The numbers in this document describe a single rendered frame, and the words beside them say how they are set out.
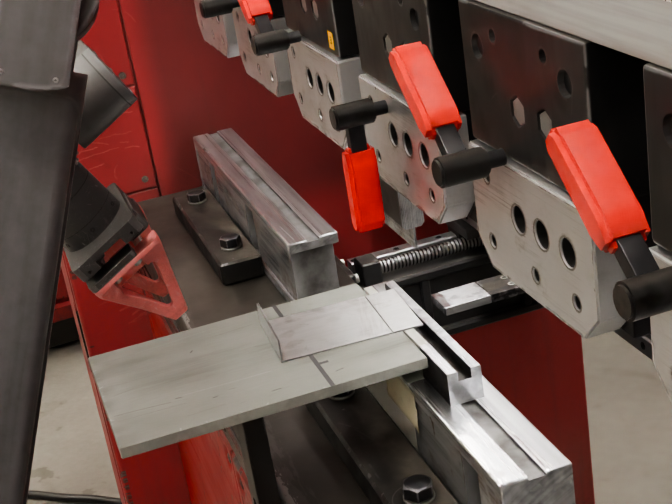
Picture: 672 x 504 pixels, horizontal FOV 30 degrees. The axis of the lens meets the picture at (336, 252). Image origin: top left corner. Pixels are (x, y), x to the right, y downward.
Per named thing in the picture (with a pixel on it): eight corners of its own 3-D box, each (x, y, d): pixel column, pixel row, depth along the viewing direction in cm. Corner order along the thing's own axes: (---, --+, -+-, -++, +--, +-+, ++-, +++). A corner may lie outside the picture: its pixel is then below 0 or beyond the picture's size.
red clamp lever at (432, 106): (383, 43, 73) (445, 178, 69) (447, 28, 74) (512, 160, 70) (379, 62, 75) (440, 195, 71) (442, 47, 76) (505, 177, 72)
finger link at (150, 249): (199, 266, 109) (125, 193, 105) (217, 295, 102) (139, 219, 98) (142, 320, 109) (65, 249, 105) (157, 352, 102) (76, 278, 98)
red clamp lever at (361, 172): (346, 231, 92) (326, 104, 88) (398, 217, 93) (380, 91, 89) (354, 238, 91) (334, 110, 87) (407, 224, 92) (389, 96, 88)
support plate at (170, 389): (89, 366, 115) (87, 357, 114) (357, 292, 121) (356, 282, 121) (122, 459, 99) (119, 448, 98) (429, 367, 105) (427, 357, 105)
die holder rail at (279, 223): (204, 196, 189) (192, 136, 185) (242, 186, 190) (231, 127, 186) (301, 320, 144) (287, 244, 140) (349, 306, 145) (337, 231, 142)
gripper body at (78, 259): (128, 195, 108) (67, 135, 105) (149, 232, 99) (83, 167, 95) (73, 247, 108) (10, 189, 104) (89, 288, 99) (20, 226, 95)
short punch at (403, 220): (365, 216, 114) (350, 117, 111) (386, 211, 115) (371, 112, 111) (405, 252, 105) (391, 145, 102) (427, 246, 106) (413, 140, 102)
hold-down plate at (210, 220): (175, 215, 183) (171, 196, 182) (211, 206, 184) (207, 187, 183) (224, 287, 156) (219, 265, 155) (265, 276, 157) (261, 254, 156)
